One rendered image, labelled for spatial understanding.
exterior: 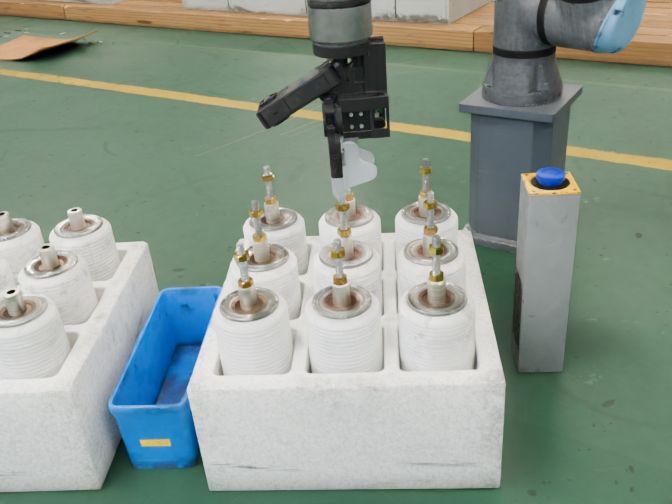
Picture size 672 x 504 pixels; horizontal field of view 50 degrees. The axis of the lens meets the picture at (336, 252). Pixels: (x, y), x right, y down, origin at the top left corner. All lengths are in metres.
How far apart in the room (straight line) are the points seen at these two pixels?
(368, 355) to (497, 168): 0.65
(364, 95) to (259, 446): 0.46
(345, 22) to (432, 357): 0.41
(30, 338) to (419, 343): 0.49
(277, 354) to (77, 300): 0.33
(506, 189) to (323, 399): 0.71
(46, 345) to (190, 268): 0.59
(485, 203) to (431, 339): 0.66
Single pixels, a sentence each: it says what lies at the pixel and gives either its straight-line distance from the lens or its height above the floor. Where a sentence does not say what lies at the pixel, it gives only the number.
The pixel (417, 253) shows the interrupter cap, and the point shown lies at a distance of 1.00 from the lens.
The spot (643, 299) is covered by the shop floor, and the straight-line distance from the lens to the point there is 1.41.
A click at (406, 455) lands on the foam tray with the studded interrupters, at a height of 0.06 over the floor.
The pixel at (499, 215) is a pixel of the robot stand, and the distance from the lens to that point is 1.50.
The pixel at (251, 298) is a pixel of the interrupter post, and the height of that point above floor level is 0.27.
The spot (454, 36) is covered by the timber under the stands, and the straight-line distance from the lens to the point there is 3.00.
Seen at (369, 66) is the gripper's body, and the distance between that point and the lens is 0.89.
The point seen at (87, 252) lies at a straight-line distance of 1.19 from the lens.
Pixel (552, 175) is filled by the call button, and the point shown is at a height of 0.33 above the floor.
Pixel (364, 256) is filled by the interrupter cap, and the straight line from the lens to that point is 1.00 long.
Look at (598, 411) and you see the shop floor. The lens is 1.15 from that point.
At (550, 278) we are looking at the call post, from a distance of 1.11.
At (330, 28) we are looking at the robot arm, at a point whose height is 0.57.
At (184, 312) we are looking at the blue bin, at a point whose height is 0.07.
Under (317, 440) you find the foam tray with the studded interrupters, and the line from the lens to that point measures 0.96.
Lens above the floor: 0.75
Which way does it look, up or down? 30 degrees down
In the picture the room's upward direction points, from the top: 5 degrees counter-clockwise
